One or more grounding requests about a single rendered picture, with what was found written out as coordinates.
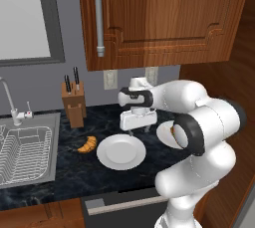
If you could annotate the grey framed window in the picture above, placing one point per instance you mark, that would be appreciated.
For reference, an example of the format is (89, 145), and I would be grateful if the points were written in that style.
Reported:
(26, 16)

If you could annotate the brown pastry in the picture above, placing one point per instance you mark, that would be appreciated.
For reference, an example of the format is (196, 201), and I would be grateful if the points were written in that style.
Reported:
(173, 132)

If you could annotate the wooden knife block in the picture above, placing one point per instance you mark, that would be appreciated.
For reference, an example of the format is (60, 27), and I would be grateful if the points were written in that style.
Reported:
(74, 106)

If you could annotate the wooden base cupboard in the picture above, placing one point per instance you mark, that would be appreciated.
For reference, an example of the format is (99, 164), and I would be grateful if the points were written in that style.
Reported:
(41, 215)

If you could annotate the golden croissant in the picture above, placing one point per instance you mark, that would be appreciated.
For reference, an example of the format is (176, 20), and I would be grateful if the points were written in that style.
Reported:
(88, 144)

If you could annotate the stainless steel sink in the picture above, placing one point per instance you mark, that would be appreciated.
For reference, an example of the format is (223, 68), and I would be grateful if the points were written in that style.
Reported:
(30, 150)

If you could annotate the dark grey dishwasher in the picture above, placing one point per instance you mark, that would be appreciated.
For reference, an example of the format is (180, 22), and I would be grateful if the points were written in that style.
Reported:
(126, 210)

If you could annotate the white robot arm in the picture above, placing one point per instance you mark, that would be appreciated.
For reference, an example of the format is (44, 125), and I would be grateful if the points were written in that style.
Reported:
(199, 112)

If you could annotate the wooden wall cupboard door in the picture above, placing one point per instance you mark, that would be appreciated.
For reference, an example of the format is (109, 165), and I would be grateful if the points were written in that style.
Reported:
(159, 16)

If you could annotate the white sink tap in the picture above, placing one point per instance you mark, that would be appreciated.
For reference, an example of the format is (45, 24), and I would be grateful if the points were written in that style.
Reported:
(13, 106)

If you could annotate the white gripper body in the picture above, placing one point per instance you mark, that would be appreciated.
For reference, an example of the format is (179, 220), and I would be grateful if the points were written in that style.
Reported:
(137, 120)

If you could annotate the tall wooden cabinet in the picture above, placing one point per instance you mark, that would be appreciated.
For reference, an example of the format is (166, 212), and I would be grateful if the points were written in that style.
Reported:
(229, 72)

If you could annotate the white wall socket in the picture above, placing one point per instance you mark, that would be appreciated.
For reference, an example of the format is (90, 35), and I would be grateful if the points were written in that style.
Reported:
(110, 79)
(151, 75)

